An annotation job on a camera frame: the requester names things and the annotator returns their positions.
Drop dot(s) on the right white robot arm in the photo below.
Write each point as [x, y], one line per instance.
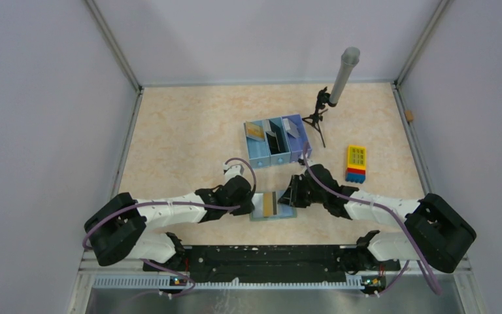
[427, 230]

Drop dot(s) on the light blue card tray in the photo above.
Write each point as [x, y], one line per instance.
[259, 155]

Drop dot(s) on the middle blue card tray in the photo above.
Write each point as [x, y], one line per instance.
[275, 125]

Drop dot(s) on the purple card tray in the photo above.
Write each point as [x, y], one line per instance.
[296, 145]

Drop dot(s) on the coloured toy brick block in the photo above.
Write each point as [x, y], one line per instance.
[356, 164]

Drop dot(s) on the gold credit card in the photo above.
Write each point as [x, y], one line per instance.
[269, 204]
[254, 131]

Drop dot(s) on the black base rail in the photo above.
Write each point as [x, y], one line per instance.
[277, 263]

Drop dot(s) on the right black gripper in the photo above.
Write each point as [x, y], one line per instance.
[291, 196]

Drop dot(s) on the small brown wall piece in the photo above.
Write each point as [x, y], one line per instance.
[409, 117]

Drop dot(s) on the grey cylinder on tripod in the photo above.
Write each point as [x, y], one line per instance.
[349, 59]

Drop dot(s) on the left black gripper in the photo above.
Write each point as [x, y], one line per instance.
[249, 206]

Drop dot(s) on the green leather card holder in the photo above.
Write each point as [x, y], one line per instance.
[284, 211]

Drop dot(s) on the black credit card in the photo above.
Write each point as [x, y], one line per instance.
[276, 146]

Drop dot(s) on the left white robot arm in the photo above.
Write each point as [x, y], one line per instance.
[125, 227]

